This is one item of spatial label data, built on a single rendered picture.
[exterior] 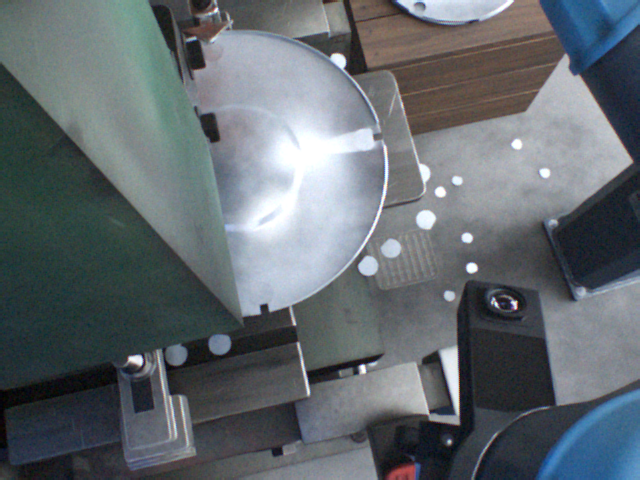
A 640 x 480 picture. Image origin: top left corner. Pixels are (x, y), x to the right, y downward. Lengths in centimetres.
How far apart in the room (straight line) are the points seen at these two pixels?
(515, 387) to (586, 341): 113
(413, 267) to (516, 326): 88
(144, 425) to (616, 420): 50
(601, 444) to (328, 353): 57
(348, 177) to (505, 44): 69
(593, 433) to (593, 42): 13
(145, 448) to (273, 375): 14
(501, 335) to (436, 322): 103
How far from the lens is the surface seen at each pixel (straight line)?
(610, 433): 17
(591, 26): 25
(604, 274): 137
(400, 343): 138
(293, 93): 66
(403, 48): 120
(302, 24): 86
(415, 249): 125
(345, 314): 73
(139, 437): 63
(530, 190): 152
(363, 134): 64
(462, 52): 122
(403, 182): 63
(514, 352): 36
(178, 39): 48
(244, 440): 75
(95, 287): 19
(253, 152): 63
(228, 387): 67
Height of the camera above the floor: 137
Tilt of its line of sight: 75 degrees down
